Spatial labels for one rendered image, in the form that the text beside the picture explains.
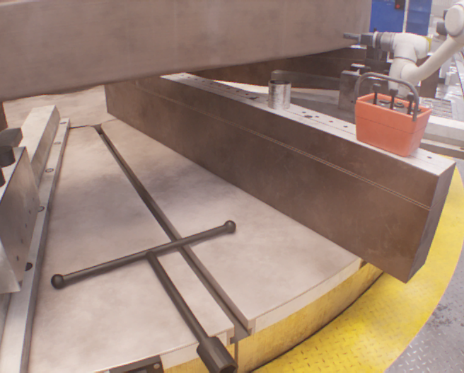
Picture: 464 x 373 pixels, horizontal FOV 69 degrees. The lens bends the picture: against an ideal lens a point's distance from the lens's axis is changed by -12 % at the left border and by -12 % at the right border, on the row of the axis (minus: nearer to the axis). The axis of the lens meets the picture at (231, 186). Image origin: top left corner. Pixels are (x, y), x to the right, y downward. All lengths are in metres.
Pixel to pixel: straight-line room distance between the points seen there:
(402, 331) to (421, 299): 0.22
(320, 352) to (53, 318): 0.87
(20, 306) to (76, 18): 0.80
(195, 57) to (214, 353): 0.86
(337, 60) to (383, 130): 2.18
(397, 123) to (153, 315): 0.84
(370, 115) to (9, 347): 1.13
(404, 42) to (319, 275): 1.07
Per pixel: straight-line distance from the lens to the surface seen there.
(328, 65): 3.24
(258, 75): 3.22
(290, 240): 1.32
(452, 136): 2.31
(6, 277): 1.00
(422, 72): 1.64
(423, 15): 9.97
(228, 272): 1.18
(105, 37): 1.13
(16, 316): 1.12
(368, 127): 1.12
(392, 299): 1.64
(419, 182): 1.07
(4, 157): 1.15
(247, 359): 1.25
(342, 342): 1.43
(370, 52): 2.26
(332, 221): 1.30
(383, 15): 6.36
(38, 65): 1.14
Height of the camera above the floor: 1.10
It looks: 29 degrees down
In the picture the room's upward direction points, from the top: straight up
